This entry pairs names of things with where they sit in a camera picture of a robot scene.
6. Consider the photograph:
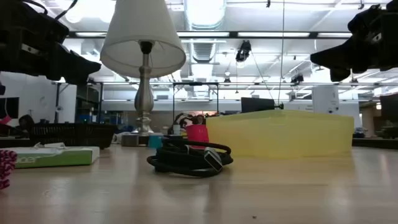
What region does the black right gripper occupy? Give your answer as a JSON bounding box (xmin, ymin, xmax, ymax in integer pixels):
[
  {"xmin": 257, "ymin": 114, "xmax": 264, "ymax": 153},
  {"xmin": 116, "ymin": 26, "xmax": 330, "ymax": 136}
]
[{"xmin": 310, "ymin": 1, "xmax": 398, "ymax": 83}]

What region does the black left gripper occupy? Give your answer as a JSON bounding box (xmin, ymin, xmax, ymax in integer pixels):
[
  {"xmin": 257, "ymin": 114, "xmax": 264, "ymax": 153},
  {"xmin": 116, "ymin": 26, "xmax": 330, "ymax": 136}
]
[{"xmin": 0, "ymin": 0, "xmax": 103, "ymax": 85}]

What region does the green acer box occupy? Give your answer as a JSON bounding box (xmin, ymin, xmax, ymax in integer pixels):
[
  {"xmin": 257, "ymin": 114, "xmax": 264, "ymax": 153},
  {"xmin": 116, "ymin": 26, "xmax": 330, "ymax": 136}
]
[{"xmin": 0, "ymin": 142, "xmax": 100, "ymax": 169}]

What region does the small teal box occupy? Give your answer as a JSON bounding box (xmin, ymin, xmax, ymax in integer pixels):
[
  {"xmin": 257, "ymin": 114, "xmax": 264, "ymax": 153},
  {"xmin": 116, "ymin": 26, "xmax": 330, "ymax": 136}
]
[{"xmin": 148, "ymin": 135, "xmax": 164, "ymax": 149}]

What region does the black cable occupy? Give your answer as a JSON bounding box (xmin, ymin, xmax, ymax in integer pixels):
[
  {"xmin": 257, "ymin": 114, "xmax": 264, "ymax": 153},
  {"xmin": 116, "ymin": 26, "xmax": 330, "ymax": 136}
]
[{"xmin": 146, "ymin": 138, "xmax": 234, "ymax": 178}]

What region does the yellow translucent plastic bin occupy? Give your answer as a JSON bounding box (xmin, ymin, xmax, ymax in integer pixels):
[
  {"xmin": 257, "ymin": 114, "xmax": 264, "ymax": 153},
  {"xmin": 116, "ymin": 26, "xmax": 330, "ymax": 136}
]
[{"xmin": 205, "ymin": 108, "xmax": 355, "ymax": 159}]

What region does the black shelf unit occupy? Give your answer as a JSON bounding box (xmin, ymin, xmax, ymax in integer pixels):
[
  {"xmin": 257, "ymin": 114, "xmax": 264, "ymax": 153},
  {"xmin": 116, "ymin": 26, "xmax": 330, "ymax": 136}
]
[{"xmin": 75, "ymin": 82, "xmax": 104, "ymax": 124}]

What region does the white column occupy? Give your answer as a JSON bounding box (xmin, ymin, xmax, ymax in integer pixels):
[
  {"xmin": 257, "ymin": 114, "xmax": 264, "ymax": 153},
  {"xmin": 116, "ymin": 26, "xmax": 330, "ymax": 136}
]
[{"xmin": 312, "ymin": 85, "xmax": 340, "ymax": 114}]

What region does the black overhead light bar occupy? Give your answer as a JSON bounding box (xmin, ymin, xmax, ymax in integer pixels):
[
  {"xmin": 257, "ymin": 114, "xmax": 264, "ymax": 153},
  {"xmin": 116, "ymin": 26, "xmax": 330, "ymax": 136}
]
[{"xmin": 67, "ymin": 30, "xmax": 354, "ymax": 40}]

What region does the black plastic mesh basket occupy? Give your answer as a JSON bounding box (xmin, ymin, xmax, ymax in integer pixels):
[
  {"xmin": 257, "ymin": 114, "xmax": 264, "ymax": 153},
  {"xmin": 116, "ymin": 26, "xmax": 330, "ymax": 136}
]
[{"xmin": 29, "ymin": 123, "xmax": 118, "ymax": 149}]

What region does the dark monitor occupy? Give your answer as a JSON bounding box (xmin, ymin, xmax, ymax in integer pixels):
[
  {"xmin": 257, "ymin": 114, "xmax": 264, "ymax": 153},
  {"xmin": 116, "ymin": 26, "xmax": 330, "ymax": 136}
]
[{"xmin": 379, "ymin": 93, "xmax": 398, "ymax": 124}]

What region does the white shade silver table lamp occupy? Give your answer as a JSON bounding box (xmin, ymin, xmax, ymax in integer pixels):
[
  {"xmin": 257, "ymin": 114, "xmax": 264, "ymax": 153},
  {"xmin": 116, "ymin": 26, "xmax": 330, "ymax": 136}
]
[{"xmin": 99, "ymin": 0, "xmax": 187, "ymax": 147}]

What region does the black computer monitor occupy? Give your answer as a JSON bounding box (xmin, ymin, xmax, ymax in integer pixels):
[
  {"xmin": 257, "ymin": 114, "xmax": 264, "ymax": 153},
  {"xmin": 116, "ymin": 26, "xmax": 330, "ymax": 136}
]
[{"xmin": 241, "ymin": 96, "xmax": 276, "ymax": 114}]

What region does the red plastic basket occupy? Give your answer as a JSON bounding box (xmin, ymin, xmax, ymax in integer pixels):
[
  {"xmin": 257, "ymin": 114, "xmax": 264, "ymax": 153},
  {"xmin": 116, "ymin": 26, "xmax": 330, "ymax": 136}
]
[{"xmin": 185, "ymin": 124, "xmax": 210, "ymax": 150}]

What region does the thin hanging cable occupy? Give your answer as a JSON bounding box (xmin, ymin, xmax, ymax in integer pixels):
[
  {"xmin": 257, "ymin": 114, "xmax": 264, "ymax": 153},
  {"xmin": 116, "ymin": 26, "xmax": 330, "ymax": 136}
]
[{"xmin": 280, "ymin": 0, "xmax": 285, "ymax": 105}]

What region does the black wall screen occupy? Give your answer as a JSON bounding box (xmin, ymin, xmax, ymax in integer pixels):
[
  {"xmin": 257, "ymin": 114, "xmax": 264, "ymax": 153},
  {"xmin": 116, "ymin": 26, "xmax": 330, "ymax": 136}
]
[{"xmin": 0, "ymin": 96, "xmax": 19, "ymax": 119}]

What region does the black hanging camera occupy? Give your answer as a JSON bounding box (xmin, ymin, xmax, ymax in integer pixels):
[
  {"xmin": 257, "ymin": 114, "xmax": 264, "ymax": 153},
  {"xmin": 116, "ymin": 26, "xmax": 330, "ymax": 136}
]
[{"xmin": 235, "ymin": 39, "xmax": 252, "ymax": 63}]

